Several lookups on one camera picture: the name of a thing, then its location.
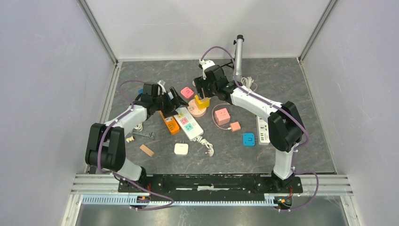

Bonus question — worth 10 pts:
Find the pink cube socket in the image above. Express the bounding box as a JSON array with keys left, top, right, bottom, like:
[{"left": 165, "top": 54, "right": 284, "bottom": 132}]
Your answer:
[{"left": 214, "top": 108, "right": 231, "bottom": 126}]

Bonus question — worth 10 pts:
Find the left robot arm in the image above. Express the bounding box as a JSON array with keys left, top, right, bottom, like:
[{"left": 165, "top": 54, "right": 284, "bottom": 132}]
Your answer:
[{"left": 85, "top": 83, "right": 188, "bottom": 192}]

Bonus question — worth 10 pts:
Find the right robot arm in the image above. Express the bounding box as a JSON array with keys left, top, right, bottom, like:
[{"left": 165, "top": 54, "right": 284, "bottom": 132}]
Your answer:
[{"left": 194, "top": 61, "right": 309, "bottom": 192}]

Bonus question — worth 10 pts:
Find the light blue cube socket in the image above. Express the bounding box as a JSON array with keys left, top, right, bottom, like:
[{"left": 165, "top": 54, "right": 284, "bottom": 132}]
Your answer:
[{"left": 242, "top": 133, "right": 255, "bottom": 146}]

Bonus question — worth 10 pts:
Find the round pink socket base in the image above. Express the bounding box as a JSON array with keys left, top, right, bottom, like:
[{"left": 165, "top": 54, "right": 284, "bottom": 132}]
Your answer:
[{"left": 187, "top": 105, "right": 207, "bottom": 118}]

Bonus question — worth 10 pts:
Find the tan wooden block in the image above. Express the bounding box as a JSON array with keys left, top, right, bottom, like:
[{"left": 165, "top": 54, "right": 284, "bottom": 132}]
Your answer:
[{"left": 140, "top": 145, "right": 154, "bottom": 157}]

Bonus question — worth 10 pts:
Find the orange power strip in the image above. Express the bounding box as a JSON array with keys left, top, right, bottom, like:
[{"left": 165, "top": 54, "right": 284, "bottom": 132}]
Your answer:
[{"left": 159, "top": 111, "right": 180, "bottom": 135}]

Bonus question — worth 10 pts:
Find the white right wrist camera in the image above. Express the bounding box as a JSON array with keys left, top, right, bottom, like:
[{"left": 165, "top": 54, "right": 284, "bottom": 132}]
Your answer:
[{"left": 199, "top": 59, "right": 215, "bottom": 80}]

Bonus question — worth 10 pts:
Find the small salmon charger plug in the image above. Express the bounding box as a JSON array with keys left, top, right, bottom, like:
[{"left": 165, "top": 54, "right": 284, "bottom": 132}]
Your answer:
[{"left": 230, "top": 121, "right": 241, "bottom": 132}]

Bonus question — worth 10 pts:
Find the silver microphone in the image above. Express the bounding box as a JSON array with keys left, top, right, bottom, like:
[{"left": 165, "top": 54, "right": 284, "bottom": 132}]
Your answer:
[{"left": 234, "top": 34, "right": 244, "bottom": 81}]

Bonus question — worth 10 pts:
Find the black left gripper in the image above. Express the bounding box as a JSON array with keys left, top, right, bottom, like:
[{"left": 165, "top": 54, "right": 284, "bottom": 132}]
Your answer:
[{"left": 152, "top": 87, "right": 189, "bottom": 118}]

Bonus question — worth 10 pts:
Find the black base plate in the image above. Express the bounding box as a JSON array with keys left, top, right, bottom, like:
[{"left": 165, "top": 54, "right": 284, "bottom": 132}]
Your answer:
[{"left": 118, "top": 173, "right": 303, "bottom": 202}]

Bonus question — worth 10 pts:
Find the yellow cube adapter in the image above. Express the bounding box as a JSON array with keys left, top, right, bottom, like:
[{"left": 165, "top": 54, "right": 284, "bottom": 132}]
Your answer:
[{"left": 194, "top": 95, "right": 210, "bottom": 110}]

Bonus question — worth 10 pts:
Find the white plug adapter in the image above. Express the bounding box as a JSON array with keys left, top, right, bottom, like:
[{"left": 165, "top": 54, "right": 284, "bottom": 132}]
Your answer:
[{"left": 174, "top": 143, "right": 189, "bottom": 156}]

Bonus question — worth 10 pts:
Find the white small power strip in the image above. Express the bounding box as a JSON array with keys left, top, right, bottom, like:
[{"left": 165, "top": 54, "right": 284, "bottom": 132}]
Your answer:
[{"left": 256, "top": 116, "right": 270, "bottom": 145}]

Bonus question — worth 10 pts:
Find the white long power strip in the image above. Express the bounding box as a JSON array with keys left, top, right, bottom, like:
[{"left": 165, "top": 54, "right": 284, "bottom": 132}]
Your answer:
[{"left": 173, "top": 107, "right": 204, "bottom": 141}]

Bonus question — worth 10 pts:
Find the white strip cord plug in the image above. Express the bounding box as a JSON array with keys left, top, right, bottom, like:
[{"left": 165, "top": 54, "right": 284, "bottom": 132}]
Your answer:
[{"left": 193, "top": 136, "right": 215, "bottom": 157}]

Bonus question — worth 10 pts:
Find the pink cube adapter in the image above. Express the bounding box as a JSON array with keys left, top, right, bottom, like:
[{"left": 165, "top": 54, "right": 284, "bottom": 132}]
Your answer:
[{"left": 180, "top": 87, "right": 194, "bottom": 100}]

